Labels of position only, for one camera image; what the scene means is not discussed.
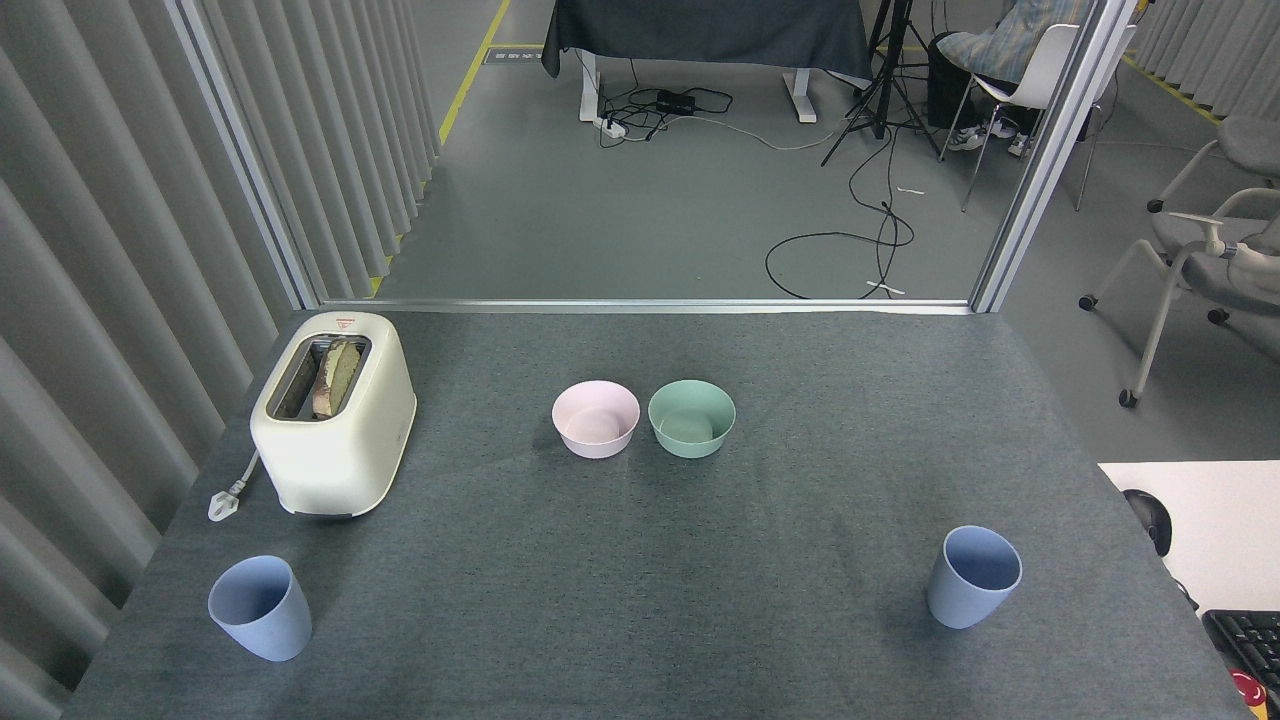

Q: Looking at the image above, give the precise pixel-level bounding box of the blue cup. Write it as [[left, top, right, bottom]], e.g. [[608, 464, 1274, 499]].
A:
[[208, 556, 313, 663], [926, 525, 1024, 630]]

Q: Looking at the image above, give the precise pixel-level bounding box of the pink bowl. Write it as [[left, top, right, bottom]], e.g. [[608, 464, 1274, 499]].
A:
[[552, 380, 641, 460]]

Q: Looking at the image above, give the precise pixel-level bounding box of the green bowl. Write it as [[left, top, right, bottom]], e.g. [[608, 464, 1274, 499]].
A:
[[648, 379, 737, 460]]

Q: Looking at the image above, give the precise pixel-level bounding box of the toasted bread slice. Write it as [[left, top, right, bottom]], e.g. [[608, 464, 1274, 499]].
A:
[[311, 337, 364, 420]]

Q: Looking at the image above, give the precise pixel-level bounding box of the cream white toaster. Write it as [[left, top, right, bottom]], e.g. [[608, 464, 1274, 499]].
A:
[[249, 311, 417, 519]]

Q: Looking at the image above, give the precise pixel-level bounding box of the dark grey table cloth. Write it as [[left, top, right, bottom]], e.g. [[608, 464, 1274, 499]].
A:
[[541, 0, 876, 83]]

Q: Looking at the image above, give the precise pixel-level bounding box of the black tripod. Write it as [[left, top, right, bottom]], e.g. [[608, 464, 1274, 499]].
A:
[[821, 0, 943, 168]]

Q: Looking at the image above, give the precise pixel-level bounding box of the white toaster power plug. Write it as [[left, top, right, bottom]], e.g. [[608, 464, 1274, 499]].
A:
[[207, 450, 263, 523]]

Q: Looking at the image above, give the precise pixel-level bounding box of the person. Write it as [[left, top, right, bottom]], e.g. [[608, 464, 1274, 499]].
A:
[[927, 0, 1098, 159]]

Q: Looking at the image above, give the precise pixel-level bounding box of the white chair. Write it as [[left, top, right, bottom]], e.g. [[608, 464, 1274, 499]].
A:
[[939, 22, 1139, 214]]

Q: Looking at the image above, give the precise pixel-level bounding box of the grey pleated partition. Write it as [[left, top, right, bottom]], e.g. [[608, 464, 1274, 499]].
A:
[[1128, 0, 1280, 123], [0, 0, 443, 720]]

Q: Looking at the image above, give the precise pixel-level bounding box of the black computer mouse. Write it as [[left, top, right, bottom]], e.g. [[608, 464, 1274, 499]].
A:
[[1121, 487, 1174, 558]]

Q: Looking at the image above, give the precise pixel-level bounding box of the grey wheeled chair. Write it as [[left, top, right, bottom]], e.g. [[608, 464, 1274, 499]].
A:
[[1146, 113, 1280, 214], [1078, 187, 1280, 409]]

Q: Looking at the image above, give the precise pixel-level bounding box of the white desk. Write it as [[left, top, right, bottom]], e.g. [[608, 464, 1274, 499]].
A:
[[1097, 459, 1280, 617]]

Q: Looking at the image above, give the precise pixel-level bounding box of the black keyboard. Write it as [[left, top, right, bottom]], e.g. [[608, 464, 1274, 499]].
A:
[[1201, 609, 1280, 720]]

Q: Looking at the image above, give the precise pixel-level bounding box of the silver frame rail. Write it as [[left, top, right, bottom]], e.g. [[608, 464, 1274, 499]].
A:
[[318, 297, 976, 316]]

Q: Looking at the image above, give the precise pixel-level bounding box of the black floor cable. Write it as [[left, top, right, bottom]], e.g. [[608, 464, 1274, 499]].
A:
[[764, 125, 917, 301]]

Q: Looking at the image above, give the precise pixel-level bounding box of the white table frame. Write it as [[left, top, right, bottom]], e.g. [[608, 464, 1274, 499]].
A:
[[577, 50, 819, 125]]

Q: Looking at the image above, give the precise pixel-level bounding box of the silver frame post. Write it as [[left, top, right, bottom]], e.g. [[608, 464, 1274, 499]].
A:
[[165, 0, 322, 310], [969, 0, 1140, 314]]

